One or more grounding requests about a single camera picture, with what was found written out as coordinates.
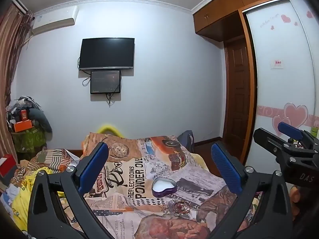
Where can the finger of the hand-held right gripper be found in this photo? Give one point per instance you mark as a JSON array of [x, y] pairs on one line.
[[289, 130], [264, 137]]

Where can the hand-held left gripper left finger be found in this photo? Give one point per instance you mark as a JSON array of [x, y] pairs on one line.
[[93, 165]]

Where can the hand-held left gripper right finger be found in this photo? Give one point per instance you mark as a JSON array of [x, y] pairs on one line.
[[224, 165]]

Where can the purple heart-shaped tin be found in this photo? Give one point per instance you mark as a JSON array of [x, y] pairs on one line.
[[163, 185]]

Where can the person's right hand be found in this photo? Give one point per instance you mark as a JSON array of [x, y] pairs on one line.
[[295, 194]]

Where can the pale yellow bedsheet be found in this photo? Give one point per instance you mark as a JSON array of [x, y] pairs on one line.
[[200, 163]]

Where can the green bottle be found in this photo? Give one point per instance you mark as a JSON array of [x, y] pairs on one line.
[[314, 131]]

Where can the yellow plastic seat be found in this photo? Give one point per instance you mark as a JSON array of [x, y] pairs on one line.
[[109, 128]]

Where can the white wardrobe door with hearts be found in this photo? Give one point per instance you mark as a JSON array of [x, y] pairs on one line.
[[281, 87]]

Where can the striped cloth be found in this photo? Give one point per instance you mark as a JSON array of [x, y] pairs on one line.
[[49, 158]]

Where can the printed blanket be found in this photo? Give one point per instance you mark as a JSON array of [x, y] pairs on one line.
[[139, 159]]

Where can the dark blue backpack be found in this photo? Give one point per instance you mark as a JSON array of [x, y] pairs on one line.
[[185, 139]]

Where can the brown wooden door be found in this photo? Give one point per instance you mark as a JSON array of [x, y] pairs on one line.
[[236, 92]]

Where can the white door sticker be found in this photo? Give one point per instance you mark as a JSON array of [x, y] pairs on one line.
[[277, 64]]

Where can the green camouflage bag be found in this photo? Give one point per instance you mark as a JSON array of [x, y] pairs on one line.
[[30, 140]]

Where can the yellow cloth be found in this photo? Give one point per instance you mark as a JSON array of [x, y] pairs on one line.
[[21, 196]]

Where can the orange box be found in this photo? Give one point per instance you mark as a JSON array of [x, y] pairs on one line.
[[23, 126]]

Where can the small red box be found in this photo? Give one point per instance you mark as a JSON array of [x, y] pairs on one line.
[[24, 115]]

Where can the brown striped curtain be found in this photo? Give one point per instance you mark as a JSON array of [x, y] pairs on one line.
[[11, 62]]

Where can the wooden overhead cabinets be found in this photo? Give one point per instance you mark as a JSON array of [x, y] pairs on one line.
[[224, 7]]

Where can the white air conditioner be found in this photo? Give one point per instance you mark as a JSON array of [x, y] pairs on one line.
[[53, 20]]

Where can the small black wall monitor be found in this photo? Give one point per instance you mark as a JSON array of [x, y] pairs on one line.
[[105, 82]]

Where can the black wall television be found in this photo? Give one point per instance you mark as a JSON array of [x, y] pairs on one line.
[[106, 53]]

